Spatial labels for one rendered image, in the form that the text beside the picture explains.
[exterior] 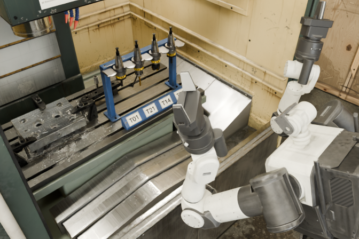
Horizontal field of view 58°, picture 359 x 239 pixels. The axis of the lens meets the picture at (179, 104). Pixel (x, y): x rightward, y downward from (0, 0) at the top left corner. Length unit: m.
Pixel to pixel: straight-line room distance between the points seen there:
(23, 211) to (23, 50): 1.18
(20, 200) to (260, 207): 0.64
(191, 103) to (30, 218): 0.55
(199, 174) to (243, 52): 1.16
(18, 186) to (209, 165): 0.49
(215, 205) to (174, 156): 0.80
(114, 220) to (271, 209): 0.88
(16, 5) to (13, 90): 0.95
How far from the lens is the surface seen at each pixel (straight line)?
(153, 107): 1.79
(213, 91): 2.13
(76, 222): 1.66
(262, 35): 1.83
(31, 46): 2.02
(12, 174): 0.90
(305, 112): 1.06
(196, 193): 1.04
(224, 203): 1.03
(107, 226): 1.62
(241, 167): 1.86
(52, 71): 2.14
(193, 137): 0.82
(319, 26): 1.29
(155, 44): 1.69
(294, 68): 1.30
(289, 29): 1.72
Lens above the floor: 2.08
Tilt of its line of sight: 39 degrees down
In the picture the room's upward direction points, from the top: straight up
